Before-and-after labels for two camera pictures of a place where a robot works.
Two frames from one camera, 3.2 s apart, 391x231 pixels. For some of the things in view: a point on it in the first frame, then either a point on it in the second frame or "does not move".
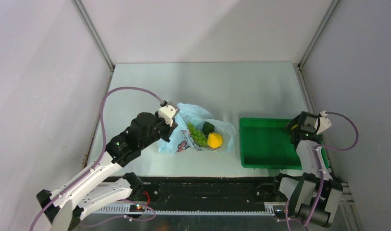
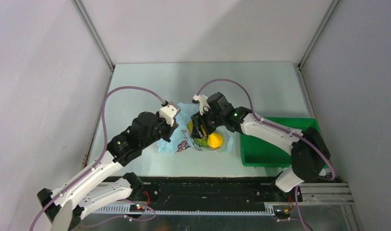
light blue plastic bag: x=190 y=113 does not move
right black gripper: x=293 y=121 to x=199 y=126
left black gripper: x=169 y=130 does not move
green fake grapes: x=198 y=135 does not move
